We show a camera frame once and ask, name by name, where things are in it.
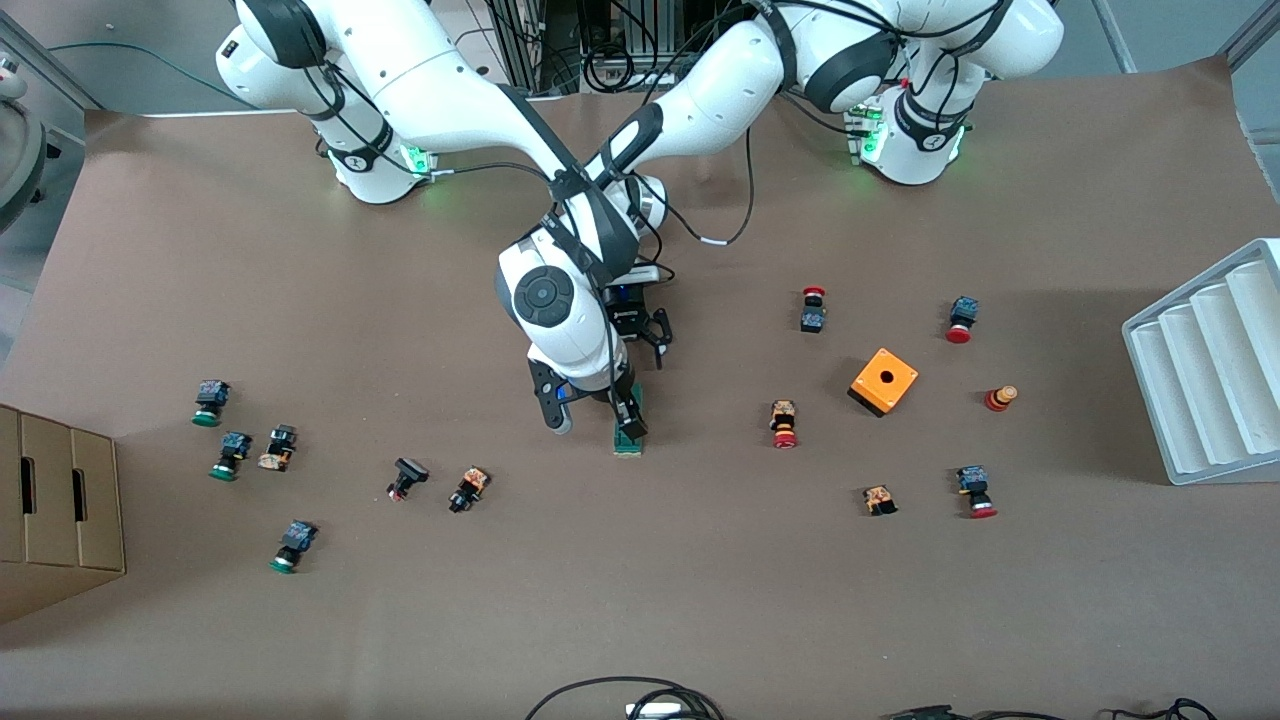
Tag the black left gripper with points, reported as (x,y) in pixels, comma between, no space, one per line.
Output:
(630,318)

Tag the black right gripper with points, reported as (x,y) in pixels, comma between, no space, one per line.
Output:
(624,395)

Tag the green terminal block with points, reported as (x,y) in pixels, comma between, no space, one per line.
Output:
(630,446)

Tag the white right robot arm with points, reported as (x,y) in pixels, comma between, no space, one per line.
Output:
(450,90)

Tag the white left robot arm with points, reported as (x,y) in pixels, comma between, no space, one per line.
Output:
(720,80)

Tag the red emergency stop orange block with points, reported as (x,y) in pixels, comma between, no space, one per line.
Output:
(783,415)

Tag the red push button black body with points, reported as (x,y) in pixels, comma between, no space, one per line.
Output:
(813,320)

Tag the black square head push button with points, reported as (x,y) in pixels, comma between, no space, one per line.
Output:
(408,470)

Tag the orange black contact block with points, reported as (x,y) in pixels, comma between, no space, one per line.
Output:
(879,499)

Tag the white plug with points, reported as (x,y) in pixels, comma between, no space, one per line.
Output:
(652,711)

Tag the red mushroom button blue block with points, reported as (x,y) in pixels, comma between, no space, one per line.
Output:
(963,310)
(972,480)

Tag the aluminium equipment rack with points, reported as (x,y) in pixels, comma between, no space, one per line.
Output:
(600,30)

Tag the small red yellow button head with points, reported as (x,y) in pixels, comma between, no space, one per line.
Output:
(998,400)

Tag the green mushroom push button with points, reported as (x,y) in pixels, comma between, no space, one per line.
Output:
(298,537)
(235,446)
(212,395)

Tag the brown cardboard box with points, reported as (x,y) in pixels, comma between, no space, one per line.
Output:
(50,500)
(100,510)

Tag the white grooved tray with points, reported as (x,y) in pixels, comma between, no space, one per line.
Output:
(1200,380)

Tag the dark grey round object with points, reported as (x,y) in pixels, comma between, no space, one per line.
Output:
(20,160)

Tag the orange button enclosure box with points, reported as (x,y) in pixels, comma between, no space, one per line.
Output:
(892,392)

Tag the aluminium frame post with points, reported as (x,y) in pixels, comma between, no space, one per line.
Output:
(1255,30)
(1112,35)
(50,62)

